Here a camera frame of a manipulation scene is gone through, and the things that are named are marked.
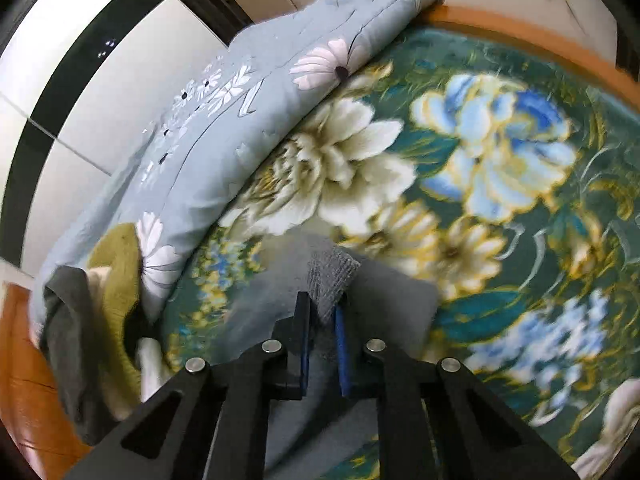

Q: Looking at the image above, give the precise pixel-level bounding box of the grey knit sweater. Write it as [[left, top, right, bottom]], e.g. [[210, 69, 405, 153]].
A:
[[212, 230, 439, 479]]

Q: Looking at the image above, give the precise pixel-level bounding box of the dark grey jacket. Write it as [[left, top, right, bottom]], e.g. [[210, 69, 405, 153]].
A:
[[39, 266, 141, 445]]

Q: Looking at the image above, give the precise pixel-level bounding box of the olive yellow knit garment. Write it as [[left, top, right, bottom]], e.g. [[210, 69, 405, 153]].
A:
[[87, 223, 170, 422]]

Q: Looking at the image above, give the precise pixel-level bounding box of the light blue floral quilt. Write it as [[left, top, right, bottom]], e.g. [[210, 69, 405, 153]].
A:
[[29, 0, 442, 340]]

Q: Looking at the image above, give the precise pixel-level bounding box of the dark green floral blanket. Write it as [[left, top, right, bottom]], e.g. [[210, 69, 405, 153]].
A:
[[162, 28, 639, 479]]

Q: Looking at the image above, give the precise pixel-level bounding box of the orange wooden bed frame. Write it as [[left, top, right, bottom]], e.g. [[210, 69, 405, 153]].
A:
[[1, 6, 639, 479]]

